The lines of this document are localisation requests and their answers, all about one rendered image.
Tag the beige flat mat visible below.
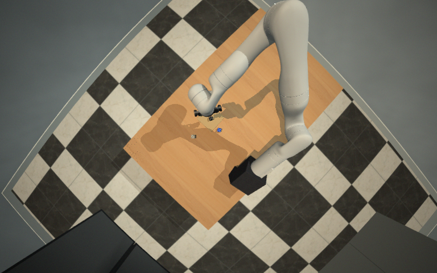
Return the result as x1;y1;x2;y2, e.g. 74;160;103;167
197;112;225;132

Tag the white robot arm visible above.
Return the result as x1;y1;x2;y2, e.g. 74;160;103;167
188;0;312;178

